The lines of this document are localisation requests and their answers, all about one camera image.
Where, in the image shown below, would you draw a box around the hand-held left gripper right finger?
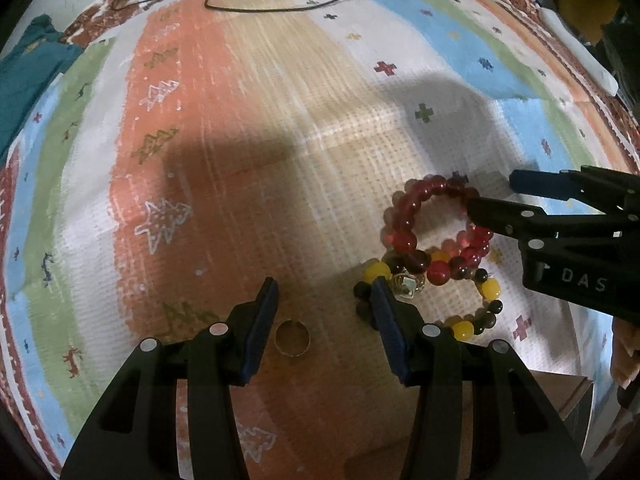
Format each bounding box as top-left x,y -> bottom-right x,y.
370,277 -> 591,480

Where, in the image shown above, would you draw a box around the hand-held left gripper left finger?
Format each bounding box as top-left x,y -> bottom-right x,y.
60,277 -> 279,480

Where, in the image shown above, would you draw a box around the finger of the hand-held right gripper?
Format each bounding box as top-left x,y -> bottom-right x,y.
467,197 -> 621,241
510,165 -> 640,211

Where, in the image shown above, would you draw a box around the gold ring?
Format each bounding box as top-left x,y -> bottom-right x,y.
274,319 -> 311,356

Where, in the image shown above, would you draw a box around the yellow and brown bead bracelet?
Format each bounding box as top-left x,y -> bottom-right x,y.
353,259 -> 503,343

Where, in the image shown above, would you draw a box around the red bead bracelet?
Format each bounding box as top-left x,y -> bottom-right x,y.
382,174 -> 495,285

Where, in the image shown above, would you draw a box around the person's right hand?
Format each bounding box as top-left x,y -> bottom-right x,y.
611,317 -> 640,388

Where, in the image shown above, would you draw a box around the white rolled cloth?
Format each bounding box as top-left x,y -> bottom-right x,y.
539,7 -> 618,96

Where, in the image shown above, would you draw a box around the striped colourful mat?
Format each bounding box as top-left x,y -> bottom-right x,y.
0,0 -> 640,480

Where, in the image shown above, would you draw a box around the teal cloth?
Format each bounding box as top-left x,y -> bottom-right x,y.
0,14 -> 83,161

